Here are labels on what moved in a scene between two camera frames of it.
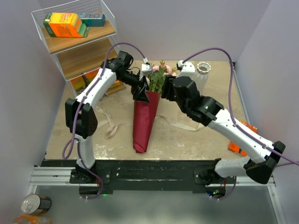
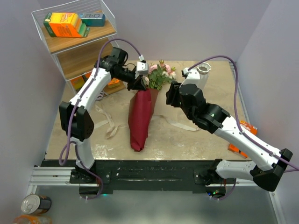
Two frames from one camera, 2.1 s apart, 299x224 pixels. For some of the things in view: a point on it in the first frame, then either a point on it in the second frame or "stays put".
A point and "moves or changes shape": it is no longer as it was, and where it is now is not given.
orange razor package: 237,148 stays put
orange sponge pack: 65,24 stays put
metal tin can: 36,204 stays put
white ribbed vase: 201,77 stays put
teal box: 97,19 stays put
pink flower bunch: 155,80 stays put
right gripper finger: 171,97 → 176,104
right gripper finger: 166,88 → 173,95
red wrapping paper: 144,113 moves or changes shape
